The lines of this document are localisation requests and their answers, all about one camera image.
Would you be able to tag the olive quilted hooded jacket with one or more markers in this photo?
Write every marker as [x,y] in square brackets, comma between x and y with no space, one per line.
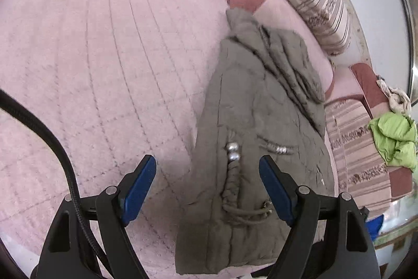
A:
[261,122]

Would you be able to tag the pink bolster pillow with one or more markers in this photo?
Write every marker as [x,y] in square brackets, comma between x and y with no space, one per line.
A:
[294,24]

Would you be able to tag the pink quilted bed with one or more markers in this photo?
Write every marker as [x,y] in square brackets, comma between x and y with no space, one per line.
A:
[98,69]

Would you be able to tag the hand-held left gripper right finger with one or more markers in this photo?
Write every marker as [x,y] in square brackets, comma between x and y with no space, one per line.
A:
[276,192]

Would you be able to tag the green cloth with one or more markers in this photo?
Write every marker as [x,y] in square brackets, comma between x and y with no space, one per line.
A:
[395,138]

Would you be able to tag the white crumpled cloth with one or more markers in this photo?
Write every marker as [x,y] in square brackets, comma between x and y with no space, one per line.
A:
[396,99]

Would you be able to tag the striped floral cushion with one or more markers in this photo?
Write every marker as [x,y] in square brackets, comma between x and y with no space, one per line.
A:
[356,151]

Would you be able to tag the pink headboard cushion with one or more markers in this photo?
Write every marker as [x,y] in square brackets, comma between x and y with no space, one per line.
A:
[370,84]

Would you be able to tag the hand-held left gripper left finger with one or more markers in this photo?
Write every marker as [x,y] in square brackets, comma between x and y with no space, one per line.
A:
[138,190]

